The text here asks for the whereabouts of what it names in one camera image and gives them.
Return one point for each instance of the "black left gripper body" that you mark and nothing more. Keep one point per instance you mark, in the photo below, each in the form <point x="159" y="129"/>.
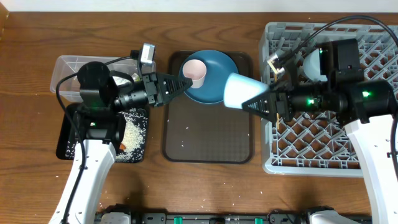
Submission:
<point x="138" y="97"/>

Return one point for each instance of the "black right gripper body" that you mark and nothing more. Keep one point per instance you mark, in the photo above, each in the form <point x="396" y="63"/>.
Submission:
<point x="299" y="101"/>

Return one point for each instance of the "wooden chopstick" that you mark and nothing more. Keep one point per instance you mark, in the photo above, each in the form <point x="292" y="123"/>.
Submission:
<point x="277" y="122"/>
<point x="271" y="63"/>

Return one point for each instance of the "yellow green snack wrapper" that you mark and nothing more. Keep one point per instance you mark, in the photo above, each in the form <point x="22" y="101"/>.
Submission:
<point x="136" y="77"/>

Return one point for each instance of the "light blue cup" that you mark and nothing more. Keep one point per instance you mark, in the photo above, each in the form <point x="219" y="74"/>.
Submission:
<point x="239" y="89"/>

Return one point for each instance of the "pink cup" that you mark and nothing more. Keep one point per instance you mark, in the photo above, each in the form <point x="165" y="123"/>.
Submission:
<point x="196" y="70"/>

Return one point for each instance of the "pile of white rice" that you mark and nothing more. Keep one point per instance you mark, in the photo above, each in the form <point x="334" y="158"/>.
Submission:
<point x="109" y="137"/>

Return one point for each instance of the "light blue bowl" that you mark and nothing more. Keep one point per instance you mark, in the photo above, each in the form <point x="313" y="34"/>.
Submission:
<point x="311" y="67"/>

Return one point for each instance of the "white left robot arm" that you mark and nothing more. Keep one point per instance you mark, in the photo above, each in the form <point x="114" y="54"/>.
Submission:
<point x="98" y="89"/>

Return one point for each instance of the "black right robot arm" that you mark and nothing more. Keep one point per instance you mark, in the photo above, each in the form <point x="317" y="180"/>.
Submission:
<point x="368" y="113"/>

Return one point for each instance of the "grey dishwasher rack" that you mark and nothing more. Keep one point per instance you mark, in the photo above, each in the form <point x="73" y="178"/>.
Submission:
<point x="313" y="144"/>

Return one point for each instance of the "brown serving tray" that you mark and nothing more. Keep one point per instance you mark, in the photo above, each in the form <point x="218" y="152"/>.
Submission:
<point x="196" y="132"/>

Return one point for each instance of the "dark blue plate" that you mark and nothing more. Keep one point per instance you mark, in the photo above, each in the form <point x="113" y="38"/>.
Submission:
<point x="218" y="68"/>

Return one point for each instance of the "black plastic tray bin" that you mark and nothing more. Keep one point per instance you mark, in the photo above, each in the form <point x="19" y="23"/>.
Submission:
<point x="135" y="136"/>

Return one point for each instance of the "clear plastic bin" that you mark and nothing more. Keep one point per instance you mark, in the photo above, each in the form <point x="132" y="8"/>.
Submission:
<point x="67" y="65"/>

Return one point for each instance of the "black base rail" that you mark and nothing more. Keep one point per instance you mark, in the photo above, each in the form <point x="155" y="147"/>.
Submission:
<point x="120" y="213"/>

